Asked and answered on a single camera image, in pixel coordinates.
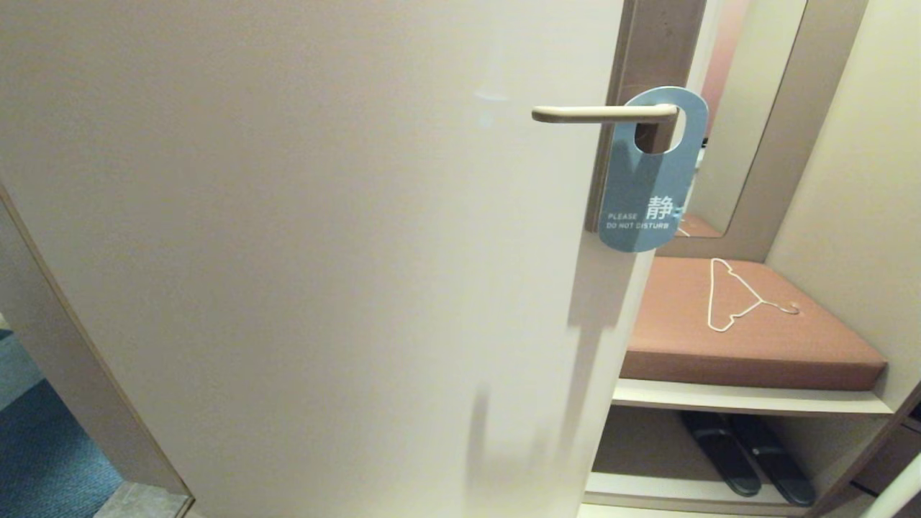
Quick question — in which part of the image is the blue do-not-disturb door sign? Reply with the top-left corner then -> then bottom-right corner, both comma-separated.
598,86 -> 709,254

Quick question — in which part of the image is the brown leather seat cushion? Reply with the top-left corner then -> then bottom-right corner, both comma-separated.
620,256 -> 888,391

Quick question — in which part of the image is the white slanted bar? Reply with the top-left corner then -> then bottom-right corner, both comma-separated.
860,453 -> 921,518

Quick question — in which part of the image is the white wire clothes hanger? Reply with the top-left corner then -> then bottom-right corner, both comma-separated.
707,258 -> 801,332

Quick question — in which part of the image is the beige room door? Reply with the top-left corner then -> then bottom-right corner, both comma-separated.
0,0 -> 713,518

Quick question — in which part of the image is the beige lever door handle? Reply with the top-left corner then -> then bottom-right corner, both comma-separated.
532,104 -> 680,124

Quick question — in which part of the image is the white bench shelf board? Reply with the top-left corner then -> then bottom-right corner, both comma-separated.
612,378 -> 895,418

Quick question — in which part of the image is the taupe framed wall mirror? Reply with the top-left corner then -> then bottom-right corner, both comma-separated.
656,0 -> 869,261

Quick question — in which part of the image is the dark slipper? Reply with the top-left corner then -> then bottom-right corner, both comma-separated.
680,412 -> 762,497
728,414 -> 817,506

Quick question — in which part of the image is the white low shelf board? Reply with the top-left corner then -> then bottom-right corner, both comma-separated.
584,471 -> 828,515

